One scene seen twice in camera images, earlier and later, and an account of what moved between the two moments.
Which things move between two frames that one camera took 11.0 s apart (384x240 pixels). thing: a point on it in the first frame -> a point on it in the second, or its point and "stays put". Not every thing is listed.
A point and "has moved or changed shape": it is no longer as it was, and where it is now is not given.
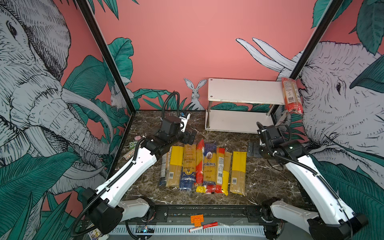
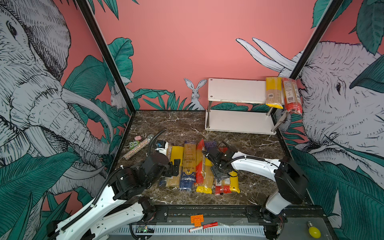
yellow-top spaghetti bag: x=237 y=180 -> x=274 y=95
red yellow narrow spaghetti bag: x=199 y=157 stays put
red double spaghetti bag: x=292 y=96 stays put
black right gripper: x=256 y=145 -> x=216 y=173
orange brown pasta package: x=188 y=172 stays put
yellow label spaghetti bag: x=174 y=159 stays put
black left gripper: x=187 y=134 -> x=171 y=172
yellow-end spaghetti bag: x=227 y=167 has moved or changed shape
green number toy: x=132 y=145 stays put
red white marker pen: x=204 y=226 stays put
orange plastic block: x=197 y=220 stays put
